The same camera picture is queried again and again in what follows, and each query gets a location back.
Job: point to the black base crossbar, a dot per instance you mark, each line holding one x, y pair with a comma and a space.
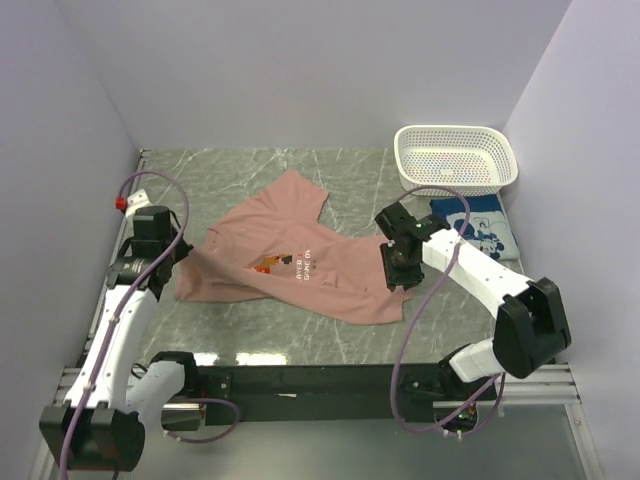
334, 392

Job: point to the folded blue t-shirt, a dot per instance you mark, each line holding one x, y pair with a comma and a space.
488, 228

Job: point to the pink graphic t-shirt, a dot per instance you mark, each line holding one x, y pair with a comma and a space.
273, 245

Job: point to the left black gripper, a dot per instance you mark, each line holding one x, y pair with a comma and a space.
183, 247

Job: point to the white plastic basket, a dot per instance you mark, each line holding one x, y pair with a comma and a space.
472, 160

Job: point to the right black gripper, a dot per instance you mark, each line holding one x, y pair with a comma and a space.
395, 277

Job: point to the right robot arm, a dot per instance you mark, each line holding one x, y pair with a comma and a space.
531, 325

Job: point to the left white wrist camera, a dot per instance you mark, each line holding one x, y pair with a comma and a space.
129, 205

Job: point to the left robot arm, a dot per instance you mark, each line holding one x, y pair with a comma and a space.
104, 419

